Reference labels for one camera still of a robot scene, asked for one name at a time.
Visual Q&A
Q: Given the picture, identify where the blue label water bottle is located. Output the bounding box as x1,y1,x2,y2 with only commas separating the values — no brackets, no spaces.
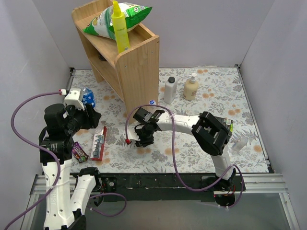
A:
80,86,96,108

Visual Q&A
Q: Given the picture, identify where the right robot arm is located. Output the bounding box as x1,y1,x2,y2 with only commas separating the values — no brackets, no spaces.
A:
125,106,236,192

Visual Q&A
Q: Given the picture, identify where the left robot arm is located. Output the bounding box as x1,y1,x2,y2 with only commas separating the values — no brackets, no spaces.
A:
39,103,102,230

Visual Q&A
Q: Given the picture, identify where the white bottle black cap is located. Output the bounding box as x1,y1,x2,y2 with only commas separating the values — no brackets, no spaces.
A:
164,77,177,104

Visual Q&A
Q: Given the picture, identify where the beige soap pump bottle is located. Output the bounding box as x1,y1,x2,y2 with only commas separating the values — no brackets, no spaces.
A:
183,72,199,101

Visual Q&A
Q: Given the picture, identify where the yellow squeeze bottle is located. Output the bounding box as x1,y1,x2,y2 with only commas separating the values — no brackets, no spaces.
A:
112,0,130,53

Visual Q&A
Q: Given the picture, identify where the red white snack packet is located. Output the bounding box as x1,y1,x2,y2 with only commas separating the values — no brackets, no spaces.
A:
90,126,107,161

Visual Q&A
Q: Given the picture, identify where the purple candy packet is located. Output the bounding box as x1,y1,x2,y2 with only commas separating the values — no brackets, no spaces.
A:
71,142,89,163

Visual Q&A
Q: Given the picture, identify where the wooden shelf unit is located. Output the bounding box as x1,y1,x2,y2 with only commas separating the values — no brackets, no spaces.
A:
71,0,160,115

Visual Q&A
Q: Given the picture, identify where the green black product box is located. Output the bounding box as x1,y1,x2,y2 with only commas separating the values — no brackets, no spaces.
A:
218,117,233,137

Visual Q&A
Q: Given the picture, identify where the green chip bag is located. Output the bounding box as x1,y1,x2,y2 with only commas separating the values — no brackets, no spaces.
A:
83,2,152,40

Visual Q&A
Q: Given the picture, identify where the small clear cup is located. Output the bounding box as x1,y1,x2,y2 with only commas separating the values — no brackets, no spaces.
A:
232,137,248,152

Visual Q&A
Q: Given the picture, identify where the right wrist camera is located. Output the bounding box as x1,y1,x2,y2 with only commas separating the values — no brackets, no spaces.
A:
123,134,140,145

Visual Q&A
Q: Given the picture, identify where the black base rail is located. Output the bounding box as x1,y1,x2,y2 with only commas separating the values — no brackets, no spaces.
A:
93,173,246,202

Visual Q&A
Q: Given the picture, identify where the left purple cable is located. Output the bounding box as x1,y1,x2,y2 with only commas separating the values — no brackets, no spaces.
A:
4,89,127,230

